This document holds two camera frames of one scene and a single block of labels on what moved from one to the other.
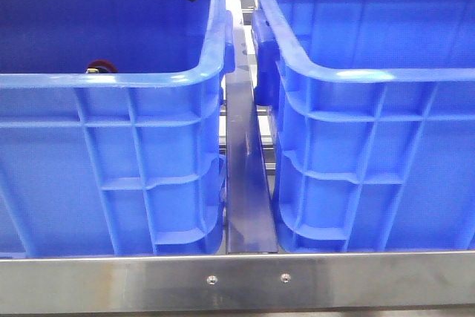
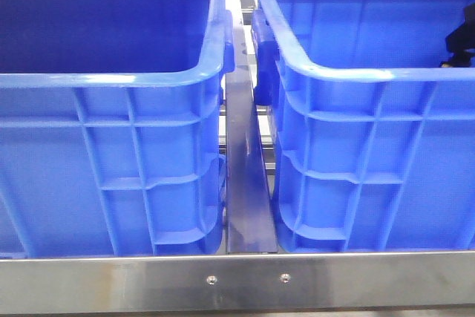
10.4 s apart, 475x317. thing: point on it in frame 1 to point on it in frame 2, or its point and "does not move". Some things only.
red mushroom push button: [101, 66] to [462, 39]
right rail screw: [285, 278] does not move
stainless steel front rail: [427, 280] does not move
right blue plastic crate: [372, 76] does not move
